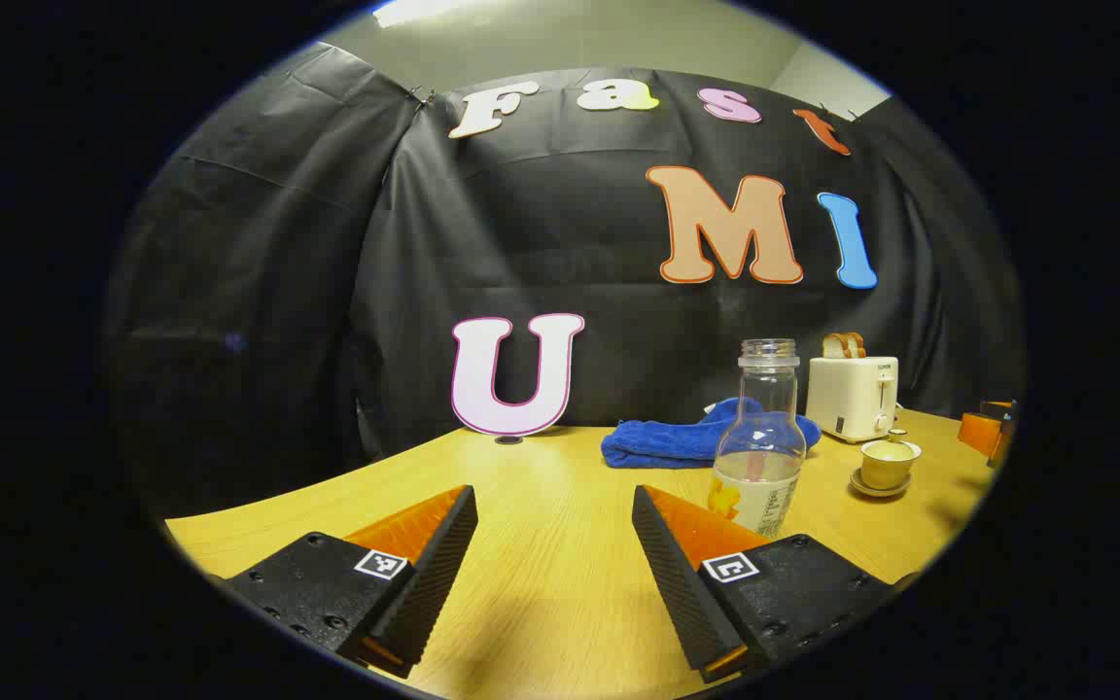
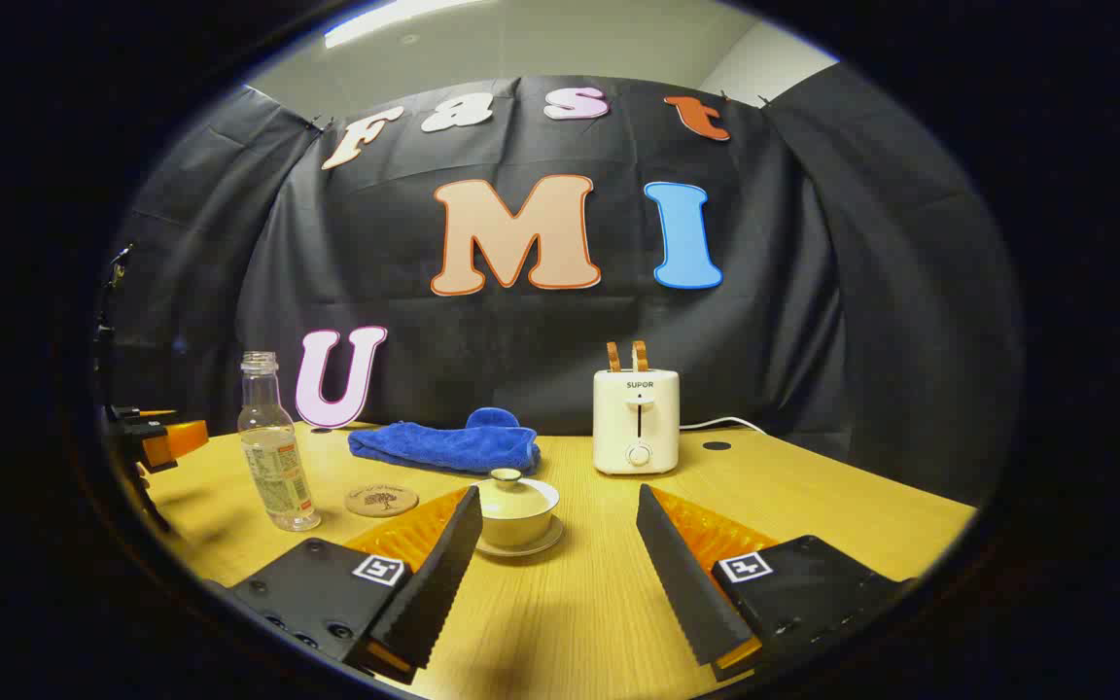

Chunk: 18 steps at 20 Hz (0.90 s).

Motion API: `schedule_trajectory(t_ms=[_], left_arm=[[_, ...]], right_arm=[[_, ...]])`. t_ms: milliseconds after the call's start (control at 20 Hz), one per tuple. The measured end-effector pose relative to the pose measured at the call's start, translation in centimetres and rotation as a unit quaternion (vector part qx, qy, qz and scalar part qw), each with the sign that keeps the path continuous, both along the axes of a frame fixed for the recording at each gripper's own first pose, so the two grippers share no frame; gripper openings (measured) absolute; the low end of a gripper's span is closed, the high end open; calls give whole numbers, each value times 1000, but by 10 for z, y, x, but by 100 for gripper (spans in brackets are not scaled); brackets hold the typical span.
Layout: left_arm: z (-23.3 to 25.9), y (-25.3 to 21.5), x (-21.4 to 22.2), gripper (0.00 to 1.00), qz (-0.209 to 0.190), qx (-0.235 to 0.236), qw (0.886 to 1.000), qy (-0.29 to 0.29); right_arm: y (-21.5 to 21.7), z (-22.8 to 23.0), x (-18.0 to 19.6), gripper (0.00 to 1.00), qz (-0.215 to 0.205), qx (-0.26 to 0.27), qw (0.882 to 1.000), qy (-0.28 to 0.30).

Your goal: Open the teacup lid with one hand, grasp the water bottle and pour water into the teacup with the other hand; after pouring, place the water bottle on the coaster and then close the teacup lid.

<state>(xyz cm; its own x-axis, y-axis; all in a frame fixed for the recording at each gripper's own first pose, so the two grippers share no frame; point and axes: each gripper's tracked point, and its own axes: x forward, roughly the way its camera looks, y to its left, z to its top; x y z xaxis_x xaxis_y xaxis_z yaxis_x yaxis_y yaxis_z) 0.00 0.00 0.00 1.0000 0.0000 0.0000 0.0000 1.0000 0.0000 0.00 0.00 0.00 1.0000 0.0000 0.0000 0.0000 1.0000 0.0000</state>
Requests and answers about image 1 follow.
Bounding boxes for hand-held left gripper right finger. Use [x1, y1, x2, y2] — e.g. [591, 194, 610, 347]
[632, 484, 897, 683]

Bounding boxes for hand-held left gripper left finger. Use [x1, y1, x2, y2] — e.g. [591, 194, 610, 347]
[227, 485, 479, 680]

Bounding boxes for beige teacup lid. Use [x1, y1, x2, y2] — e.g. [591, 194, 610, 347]
[860, 429, 923, 464]

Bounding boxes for beige ceramic teacup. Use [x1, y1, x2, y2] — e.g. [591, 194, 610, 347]
[860, 452, 920, 490]

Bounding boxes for clear plastic water bottle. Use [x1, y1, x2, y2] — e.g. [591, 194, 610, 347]
[709, 338, 807, 539]

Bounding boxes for beige ceramic saucer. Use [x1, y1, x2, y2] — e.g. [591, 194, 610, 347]
[849, 469, 913, 499]

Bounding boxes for white toaster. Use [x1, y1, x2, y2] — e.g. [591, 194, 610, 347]
[806, 356, 900, 444]

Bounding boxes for blue towel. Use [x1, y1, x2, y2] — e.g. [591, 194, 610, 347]
[601, 397, 822, 470]

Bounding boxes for black backdrop cloth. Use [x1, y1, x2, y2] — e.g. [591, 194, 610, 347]
[103, 44, 1026, 516]

